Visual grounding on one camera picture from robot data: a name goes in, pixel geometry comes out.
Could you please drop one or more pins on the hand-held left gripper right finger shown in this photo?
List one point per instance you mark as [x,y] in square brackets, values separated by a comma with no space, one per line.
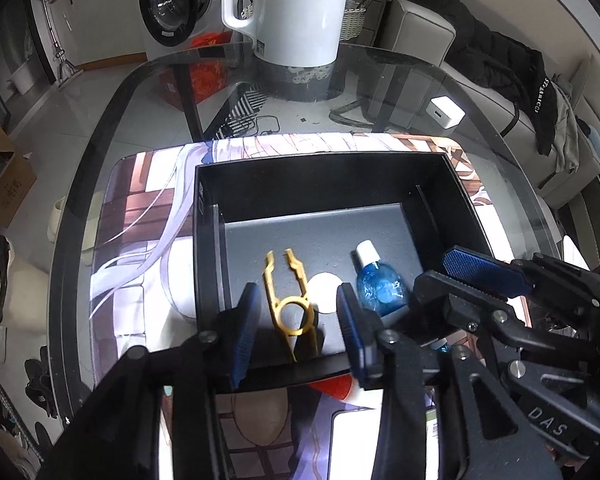
[352,332]

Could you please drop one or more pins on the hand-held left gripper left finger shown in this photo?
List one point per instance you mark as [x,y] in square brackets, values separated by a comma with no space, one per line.
[242,332]

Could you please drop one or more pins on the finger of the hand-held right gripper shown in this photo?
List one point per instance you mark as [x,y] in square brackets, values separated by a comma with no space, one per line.
[480,270]
[460,305]

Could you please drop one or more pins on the yellow plastic tweezers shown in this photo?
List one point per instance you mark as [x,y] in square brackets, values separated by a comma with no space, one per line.
[280,305]

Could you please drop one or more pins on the blue bottle with white cap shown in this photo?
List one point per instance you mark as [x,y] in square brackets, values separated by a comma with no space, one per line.
[380,290]

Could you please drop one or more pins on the clear plastic case with label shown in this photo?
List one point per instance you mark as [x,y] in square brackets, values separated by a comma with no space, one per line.
[355,440]

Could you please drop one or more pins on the black storage box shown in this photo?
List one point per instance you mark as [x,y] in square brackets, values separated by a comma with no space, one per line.
[330,185]

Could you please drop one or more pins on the printed desk mat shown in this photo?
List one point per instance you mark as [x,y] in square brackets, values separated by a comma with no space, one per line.
[140,240]

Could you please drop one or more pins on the white power adapter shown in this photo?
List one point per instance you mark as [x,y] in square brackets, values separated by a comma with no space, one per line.
[445,111]

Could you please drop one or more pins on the grey cloth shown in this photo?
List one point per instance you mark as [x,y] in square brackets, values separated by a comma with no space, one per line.
[567,130]

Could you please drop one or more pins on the black shoes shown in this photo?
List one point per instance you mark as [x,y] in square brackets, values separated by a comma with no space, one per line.
[42,385]

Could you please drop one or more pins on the black and white striped bag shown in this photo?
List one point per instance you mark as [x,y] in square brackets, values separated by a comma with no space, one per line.
[245,107]

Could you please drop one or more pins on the black jacket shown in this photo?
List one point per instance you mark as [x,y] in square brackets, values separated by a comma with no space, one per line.
[485,45]

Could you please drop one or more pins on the beige sofa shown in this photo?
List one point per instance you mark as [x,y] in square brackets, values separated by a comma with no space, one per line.
[420,30]

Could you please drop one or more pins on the dark round patterned pad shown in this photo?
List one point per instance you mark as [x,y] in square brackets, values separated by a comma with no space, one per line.
[305,85]

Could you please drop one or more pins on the red box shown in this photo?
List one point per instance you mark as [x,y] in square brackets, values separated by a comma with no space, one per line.
[207,67]

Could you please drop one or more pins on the cardboard box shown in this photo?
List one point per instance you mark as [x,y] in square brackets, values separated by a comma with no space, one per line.
[12,180]

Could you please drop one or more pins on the wicker basket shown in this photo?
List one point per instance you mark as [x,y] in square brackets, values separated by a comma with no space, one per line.
[355,17]

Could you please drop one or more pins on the white electric kettle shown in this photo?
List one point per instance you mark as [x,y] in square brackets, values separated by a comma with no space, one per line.
[295,5]

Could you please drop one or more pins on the white washing machine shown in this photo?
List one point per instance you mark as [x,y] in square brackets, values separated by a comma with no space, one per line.
[180,0]

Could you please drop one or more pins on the white trash bin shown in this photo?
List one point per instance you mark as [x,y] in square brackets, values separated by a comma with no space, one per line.
[21,76]

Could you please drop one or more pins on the mop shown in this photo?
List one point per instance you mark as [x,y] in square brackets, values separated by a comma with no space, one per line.
[55,45]

